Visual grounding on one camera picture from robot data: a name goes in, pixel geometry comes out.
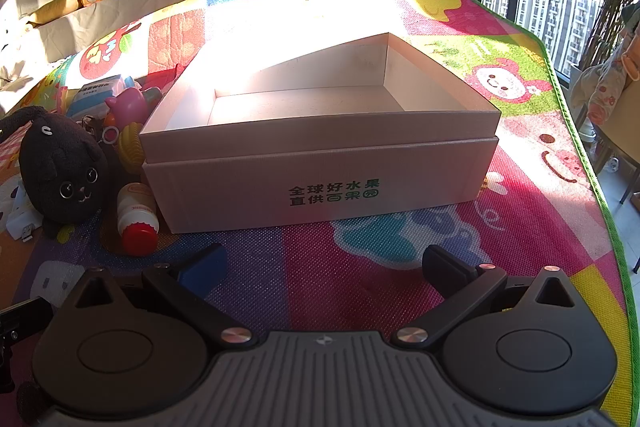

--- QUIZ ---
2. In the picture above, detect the colourful cartoon play mat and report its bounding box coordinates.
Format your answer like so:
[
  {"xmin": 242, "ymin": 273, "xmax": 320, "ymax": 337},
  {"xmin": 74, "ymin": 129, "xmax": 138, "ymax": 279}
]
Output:
[{"xmin": 0, "ymin": 0, "xmax": 628, "ymax": 358}]

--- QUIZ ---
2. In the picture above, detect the pink pig toy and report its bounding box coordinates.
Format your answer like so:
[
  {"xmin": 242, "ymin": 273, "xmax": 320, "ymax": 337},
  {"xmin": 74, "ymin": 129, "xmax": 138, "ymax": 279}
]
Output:
[{"xmin": 105, "ymin": 87, "xmax": 163, "ymax": 128}]

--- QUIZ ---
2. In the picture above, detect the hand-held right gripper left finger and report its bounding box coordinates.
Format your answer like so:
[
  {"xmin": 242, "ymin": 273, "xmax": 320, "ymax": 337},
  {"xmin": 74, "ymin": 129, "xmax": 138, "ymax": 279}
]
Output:
[{"xmin": 62, "ymin": 243, "xmax": 253, "ymax": 350}]

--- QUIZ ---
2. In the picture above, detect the blue white cotton pad pack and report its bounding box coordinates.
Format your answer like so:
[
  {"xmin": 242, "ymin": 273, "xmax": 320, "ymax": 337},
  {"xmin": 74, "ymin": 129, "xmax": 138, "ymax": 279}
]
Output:
[{"xmin": 65, "ymin": 76, "xmax": 136, "ymax": 120}]

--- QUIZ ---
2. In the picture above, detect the black cat plush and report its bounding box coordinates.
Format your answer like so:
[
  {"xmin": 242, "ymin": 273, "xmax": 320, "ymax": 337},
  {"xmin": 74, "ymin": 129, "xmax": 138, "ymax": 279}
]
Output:
[{"xmin": 0, "ymin": 106, "xmax": 118, "ymax": 240}]

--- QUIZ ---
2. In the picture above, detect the white cardboard box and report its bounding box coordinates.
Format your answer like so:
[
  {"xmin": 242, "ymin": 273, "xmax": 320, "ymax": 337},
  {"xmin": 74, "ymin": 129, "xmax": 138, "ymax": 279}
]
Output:
[{"xmin": 139, "ymin": 32, "xmax": 502, "ymax": 235}]

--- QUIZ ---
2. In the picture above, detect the pink printed clothing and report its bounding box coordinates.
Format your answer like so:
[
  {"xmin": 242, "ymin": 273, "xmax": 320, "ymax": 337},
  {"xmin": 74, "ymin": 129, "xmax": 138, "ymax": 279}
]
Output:
[{"xmin": 572, "ymin": 4, "xmax": 640, "ymax": 125}]

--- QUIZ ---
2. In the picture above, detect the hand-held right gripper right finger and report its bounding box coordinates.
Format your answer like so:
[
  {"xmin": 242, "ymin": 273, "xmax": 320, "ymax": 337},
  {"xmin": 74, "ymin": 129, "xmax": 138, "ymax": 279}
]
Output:
[{"xmin": 390, "ymin": 244, "xmax": 576, "ymax": 350}]

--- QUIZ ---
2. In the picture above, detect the yellow corn toy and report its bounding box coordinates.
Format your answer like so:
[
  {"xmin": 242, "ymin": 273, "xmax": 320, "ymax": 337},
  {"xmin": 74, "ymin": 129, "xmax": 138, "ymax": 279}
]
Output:
[{"xmin": 116, "ymin": 121, "xmax": 148, "ymax": 170}]

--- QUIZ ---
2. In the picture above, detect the white bottle with red cap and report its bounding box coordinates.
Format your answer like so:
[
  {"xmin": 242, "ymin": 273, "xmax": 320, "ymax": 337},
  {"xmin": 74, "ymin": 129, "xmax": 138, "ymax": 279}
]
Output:
[{"xmin": 116, "ymin": 183, "xmax": 161, "ymax": 257}]

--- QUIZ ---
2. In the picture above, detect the white power adapter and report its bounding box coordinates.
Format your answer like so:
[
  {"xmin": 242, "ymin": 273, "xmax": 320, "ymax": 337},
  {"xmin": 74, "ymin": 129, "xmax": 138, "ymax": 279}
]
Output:
[{"xmin": 5, "ymin": 187, "xmax": 41, "ymax": 243}]

